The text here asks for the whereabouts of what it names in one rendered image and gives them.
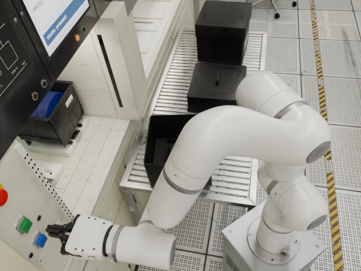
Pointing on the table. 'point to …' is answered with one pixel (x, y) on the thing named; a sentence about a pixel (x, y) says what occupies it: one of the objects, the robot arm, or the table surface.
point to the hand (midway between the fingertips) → (55, 230)
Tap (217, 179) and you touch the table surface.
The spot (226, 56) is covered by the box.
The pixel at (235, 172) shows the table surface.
